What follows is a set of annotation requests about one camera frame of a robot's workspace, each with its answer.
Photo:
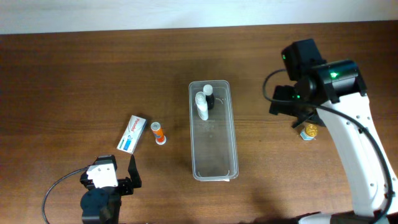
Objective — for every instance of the small jar gold lid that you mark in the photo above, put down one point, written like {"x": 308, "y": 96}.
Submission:
{"x": 309, "y": 132}

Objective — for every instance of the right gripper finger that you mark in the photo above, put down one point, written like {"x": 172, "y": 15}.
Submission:
{"x": 317, "y": 120}
{"x": 304, "y": 117}

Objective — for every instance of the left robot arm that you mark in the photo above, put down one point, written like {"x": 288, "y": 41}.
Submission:
{"x": 102, "y": 202}

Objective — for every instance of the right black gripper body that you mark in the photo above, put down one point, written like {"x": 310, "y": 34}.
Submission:
{"x": 283, "y": 101}

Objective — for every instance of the clear plastic container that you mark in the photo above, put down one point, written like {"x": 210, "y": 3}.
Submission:
{"x": 213, "y": 141}

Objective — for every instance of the white spray bottle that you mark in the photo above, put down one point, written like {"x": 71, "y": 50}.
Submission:
{"x": 202, "y": 107}

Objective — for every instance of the white Panadol medicine box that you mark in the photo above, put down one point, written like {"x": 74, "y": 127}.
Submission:
{"x": 132, "y": 134}

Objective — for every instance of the orange tablet tube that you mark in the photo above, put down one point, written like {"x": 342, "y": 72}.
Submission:
{"x": 158, "y": 133}

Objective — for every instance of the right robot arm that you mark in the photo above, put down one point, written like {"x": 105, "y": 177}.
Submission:
{"x": 334, "y": 95}

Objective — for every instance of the dark bottle white cap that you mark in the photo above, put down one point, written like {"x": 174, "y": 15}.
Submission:
{"x": 210, "y": 99}

